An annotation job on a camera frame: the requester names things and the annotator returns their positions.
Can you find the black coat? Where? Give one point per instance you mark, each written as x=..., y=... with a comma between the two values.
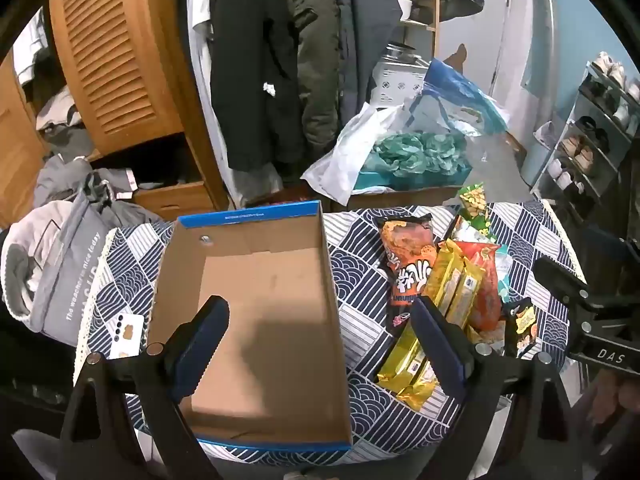
x=255, y=60

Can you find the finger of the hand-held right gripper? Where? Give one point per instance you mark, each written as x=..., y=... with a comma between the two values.
x=555, y=274

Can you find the navy white patterned tablecloth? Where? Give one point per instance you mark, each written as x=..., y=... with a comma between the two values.
x=360, y=270

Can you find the olive coat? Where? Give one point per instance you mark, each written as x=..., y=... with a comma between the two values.
x=315, y=60

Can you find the cardboard box blue rim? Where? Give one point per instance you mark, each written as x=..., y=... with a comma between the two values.
x=270, y=280

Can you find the black orange snack bag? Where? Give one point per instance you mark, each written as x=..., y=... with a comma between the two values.
x=405, y=250

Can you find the white phone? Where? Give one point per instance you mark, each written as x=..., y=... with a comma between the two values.
x=127, y=335

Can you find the red snack bag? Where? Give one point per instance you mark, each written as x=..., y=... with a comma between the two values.
x=489, y=290

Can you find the wooden shelf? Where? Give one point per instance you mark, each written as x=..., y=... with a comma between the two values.
x=422, y=15

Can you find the green snack bag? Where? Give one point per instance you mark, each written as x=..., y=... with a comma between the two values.
x=474, y=205

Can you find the teal white snack bag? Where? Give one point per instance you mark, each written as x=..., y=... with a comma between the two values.
x=504, y=267

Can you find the blue plastic bag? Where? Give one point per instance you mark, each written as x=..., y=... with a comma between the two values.
x=460, y=92

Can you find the white plastic bag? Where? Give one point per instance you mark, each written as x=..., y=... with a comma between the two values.
x=345, y=155

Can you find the grey fabric bag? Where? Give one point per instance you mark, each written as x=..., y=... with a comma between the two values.
x=60, y=270

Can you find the white clear wrapper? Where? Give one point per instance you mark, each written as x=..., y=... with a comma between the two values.
x=467, y=234

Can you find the yellow biscuit packet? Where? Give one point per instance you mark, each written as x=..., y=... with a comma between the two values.
x=470, y=290
x=447, y=280

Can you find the teal box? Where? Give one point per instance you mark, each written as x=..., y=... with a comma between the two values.
x=400, y=182

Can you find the shoe rack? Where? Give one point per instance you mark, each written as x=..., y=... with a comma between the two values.
x=590, y=130

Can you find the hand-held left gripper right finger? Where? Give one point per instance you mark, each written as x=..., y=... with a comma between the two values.
x=440, y=352

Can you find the white garment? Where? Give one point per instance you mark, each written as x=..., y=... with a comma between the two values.
x=200, y=35

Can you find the pile of grey clothes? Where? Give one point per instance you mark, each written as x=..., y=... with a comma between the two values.
x=75, y=180

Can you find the pale blue trash bin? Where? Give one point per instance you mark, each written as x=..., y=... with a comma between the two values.
x=537, y=152

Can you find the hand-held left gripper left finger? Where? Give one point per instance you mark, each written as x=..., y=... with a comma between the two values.
x=200, y=347

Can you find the person's right hand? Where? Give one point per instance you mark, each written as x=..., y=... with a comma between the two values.
x=610, y=402

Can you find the small black yellow snack packet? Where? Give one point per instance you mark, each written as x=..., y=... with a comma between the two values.
x=525, y=322

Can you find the wooden drawer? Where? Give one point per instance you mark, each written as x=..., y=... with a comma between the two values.
x=172, y=201

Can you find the white patterned storage box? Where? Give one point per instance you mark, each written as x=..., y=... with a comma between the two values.
x=395, y=82

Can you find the grey blue coat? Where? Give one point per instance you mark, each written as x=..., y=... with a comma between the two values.
x=365, y=25

